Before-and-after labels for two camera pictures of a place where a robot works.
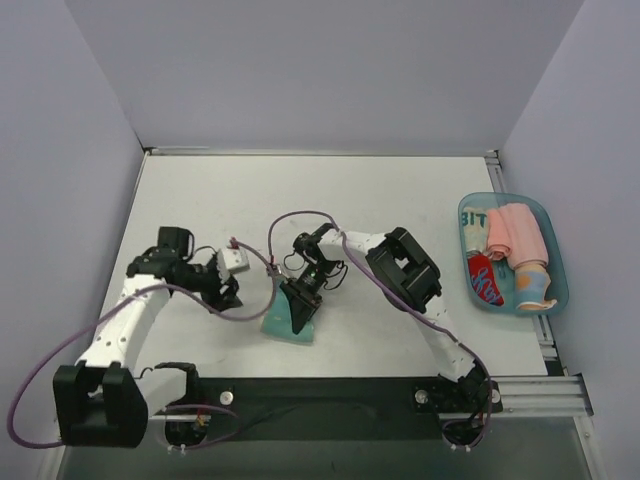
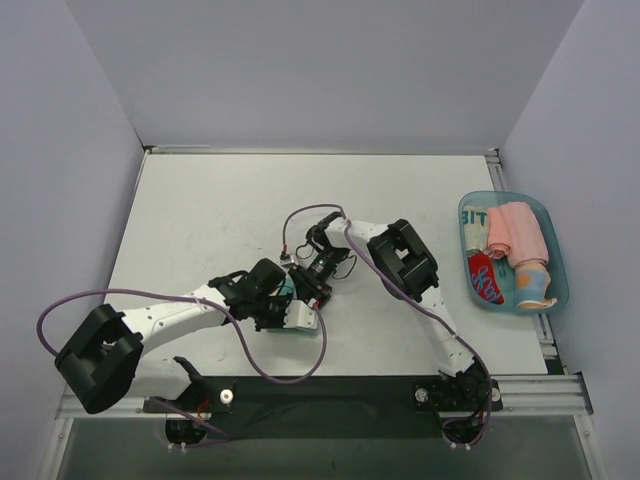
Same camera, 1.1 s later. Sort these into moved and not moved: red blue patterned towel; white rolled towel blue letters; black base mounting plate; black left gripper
Moved: black left gripper
Not moved: white rolled towel blue letters; red blue patterned towel; black base mounting plate
